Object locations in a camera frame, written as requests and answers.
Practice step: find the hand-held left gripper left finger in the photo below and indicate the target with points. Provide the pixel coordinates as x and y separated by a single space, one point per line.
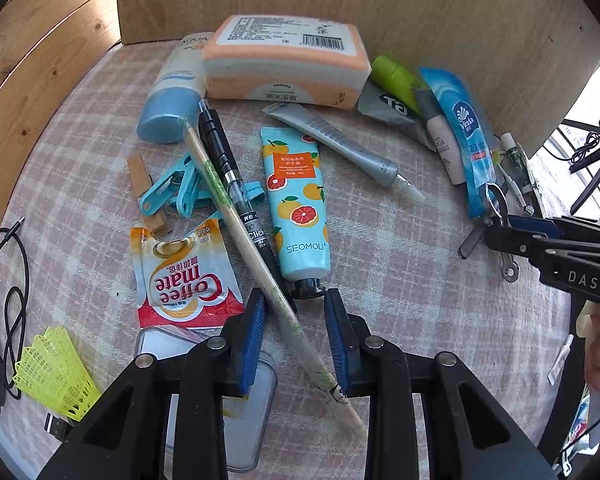
252 340

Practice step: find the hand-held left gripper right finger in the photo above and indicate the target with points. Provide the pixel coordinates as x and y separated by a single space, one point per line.
337 340

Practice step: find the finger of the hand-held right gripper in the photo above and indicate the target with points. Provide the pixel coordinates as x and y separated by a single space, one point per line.
505 240
527 224

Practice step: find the paper-wrapped chopsticks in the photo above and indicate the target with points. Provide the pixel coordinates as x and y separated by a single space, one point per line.
302 337

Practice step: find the metal key bunch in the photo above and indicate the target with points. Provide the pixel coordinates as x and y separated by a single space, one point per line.
495 205

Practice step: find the blue tissue pack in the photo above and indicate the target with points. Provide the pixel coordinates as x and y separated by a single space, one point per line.
465 130

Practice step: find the grapefruit print hand cream tube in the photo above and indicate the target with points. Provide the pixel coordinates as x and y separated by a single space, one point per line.
295 210

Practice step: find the black pen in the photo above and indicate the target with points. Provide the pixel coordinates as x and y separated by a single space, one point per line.
220 150

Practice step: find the white pen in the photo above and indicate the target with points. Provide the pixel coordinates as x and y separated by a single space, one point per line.
512 185

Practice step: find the green clear lip balm tube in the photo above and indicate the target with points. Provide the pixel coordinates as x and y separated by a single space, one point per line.
517 160

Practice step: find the black tripod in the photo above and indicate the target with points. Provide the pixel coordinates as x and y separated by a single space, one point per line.
592 180

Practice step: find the clear plastic lid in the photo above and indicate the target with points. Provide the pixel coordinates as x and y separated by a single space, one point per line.
255 420

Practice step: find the red white creamer sachet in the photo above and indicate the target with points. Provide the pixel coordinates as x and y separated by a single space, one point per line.
185 280

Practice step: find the small white bottle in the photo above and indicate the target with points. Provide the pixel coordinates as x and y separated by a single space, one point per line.
445 150

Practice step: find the teal clothes clip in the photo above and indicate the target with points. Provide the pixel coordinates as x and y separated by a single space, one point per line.
190 200
157 192

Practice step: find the grey sachet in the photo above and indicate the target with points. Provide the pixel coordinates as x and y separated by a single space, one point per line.
385 110

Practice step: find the grey cream tube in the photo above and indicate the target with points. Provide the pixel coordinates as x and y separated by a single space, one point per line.
340 145

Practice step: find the green bottle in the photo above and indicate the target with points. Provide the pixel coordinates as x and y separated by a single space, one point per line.
392 77

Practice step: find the small wooden piece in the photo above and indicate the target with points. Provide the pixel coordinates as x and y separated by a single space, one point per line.
139 175

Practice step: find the yellow shuttlecock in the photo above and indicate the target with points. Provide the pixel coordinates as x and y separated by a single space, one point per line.
55 380

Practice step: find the black plug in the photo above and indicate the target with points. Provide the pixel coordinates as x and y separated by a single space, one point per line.
56 427

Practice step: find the wooden board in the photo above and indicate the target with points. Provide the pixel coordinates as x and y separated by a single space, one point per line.
430 10

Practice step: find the white sunscreen bottle blue cap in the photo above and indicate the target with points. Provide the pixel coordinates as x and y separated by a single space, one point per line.
177 80

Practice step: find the orange tissue pack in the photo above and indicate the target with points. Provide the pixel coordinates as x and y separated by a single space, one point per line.
280 70

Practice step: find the wooden side panel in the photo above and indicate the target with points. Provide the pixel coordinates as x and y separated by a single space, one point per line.
40 60

